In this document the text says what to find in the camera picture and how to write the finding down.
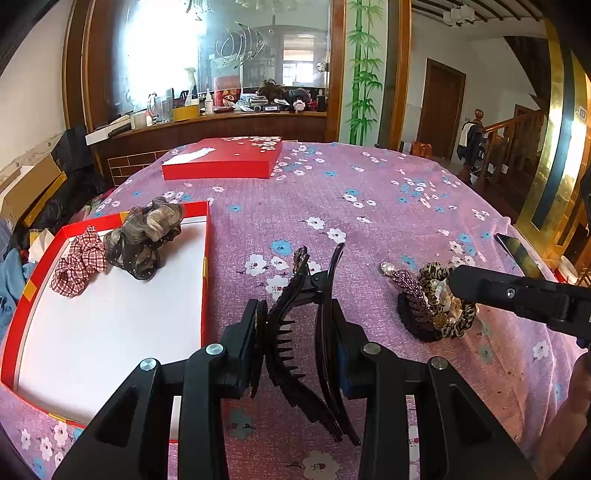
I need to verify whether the blue cloth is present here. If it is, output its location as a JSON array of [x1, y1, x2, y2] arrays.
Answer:
[[0, 247, 35, 333]]

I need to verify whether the clear glass jar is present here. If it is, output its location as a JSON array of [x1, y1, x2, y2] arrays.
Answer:
[[148, 92, 174, 124]]

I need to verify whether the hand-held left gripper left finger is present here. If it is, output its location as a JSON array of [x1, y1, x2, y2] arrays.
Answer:
[[51, 299, 269, 480]]

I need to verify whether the leopard print scrunchie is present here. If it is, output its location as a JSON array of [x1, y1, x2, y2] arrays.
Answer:
[[418, 262, 478, 340]]

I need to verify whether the wooden stair railing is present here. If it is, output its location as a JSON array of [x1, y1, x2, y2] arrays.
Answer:
[[471, 108, 550, 213]]

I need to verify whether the brown wooden door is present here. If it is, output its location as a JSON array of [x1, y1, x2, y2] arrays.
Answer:
[[418, 58, 467, 162]]

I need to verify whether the person's right forearm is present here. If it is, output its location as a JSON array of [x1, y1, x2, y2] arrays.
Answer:
[[531, 353, 591, 480]]

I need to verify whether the black hair claw clip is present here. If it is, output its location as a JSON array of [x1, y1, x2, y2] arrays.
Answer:
[[263, 242, 363, 446]]

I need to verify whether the black plastic bag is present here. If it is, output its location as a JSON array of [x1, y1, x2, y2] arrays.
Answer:
[[9, 127, 112, 250]]

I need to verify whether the dark jacket on post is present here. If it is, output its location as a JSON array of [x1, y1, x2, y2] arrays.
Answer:
[[457, 121, 488, 162]]

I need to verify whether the flat white box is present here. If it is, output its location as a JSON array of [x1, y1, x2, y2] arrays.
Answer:
[[85, 121, 132, 146]]

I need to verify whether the grey-brown large scrunchie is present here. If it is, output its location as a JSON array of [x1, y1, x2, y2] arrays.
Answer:
[[104, 197, 185, 281]]

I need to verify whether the dark wig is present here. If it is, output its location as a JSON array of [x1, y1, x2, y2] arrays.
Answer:
[[256, 78, 287, 102]]

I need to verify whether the bamboo wall painting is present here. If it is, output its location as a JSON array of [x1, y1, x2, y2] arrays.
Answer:
[[344, 0, 386, 144]]

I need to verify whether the wooden counter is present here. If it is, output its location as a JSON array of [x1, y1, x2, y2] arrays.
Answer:
[[85, 111, 328, 185]]

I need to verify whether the cardboard box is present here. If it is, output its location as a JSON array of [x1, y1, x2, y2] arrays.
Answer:
[[0, 152, 68, 227]]

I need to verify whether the red box tray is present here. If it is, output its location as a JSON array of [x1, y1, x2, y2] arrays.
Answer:
[[0, 200, 213, 444]]

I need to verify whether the red floral box lid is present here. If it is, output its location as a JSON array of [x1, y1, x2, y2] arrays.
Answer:
[[161, 135, 283, 182]]

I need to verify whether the red plaid scrunchie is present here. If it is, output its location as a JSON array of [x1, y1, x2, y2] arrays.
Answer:
[[50, 226, 108, 297]]

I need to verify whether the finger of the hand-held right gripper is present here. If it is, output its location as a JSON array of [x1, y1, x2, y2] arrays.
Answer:
[[447, 264, 591, 349]]

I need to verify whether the purple floral tablecloth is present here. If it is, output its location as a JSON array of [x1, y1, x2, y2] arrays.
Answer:
[[0, 138, 587, 480]]

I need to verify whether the ceiling lamp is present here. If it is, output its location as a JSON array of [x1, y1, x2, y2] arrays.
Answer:
[[443, 4, 476, 26]]

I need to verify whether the black smartphone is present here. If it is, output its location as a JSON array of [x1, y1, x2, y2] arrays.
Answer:
[[494, 233, 548, 278]]

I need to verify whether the gold mosaic pillar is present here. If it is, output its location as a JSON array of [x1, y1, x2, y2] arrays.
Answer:
[[515, 18, 591, 259]]

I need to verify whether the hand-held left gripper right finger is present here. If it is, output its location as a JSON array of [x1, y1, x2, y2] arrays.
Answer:
[[336, 318, 536, 480]]

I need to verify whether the wood framed glass partition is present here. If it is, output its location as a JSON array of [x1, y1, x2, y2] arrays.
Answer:
[[65, 0, 347, 144]]

